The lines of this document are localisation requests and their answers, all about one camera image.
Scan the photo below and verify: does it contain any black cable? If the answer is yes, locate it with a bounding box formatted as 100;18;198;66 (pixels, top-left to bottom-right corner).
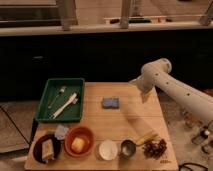
178;161;212;171

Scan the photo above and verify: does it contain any orange bowl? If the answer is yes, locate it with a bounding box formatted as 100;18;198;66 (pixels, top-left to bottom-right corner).
64;126;94;157

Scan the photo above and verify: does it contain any blue sponge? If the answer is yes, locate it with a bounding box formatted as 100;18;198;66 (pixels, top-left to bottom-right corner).
102;98;119;109

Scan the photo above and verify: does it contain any dark brown plate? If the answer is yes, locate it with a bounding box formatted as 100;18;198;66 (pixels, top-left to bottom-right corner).
33;134;61;164

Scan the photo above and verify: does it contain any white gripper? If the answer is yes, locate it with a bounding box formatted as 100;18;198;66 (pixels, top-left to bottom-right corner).
128;75;157;104

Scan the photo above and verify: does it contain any spice bottle rack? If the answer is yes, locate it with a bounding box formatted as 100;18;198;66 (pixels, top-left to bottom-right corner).
183;111;213;154

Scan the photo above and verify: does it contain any metal spoon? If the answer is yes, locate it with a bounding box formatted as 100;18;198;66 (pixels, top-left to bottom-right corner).
48;86;66;109

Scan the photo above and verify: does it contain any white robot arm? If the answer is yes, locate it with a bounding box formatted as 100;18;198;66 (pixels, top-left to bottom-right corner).
130;58;213;138

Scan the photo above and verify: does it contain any tan wooden block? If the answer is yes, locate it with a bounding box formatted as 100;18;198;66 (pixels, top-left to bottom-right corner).
42;139;54;163

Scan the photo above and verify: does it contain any red grape bunch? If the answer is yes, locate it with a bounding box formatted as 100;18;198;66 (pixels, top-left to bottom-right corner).
143;139;167;159

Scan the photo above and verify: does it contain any crumpled clear plastic wrap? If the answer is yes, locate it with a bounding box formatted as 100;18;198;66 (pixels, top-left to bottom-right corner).
54;125;68;140

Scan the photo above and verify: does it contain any metal cup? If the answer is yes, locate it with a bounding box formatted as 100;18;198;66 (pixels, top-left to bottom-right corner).
120;140;136;159

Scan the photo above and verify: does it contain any yellow banana toy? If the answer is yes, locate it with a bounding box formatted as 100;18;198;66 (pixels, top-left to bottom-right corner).
135;133;158;146

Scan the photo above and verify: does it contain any yellow sponge block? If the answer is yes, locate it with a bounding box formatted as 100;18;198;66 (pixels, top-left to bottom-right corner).
71;137;85;153

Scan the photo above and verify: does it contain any white cup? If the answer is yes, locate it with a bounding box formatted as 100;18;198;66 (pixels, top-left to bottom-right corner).
98;140;118;161

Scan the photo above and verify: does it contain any green plastic tray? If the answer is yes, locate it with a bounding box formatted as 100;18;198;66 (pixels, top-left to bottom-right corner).
35;78;85;123

